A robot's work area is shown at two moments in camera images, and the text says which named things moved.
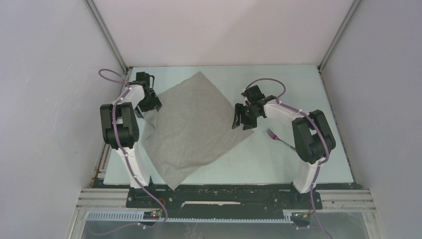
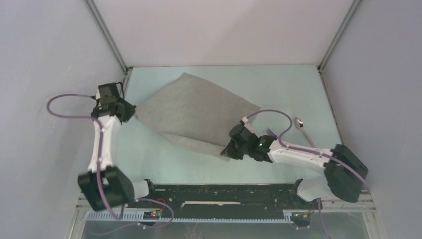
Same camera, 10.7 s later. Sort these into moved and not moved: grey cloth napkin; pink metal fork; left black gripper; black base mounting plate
Moved: left black gripper; grey cloth napkin
Not moved: pink metal fork; black base mounting plate
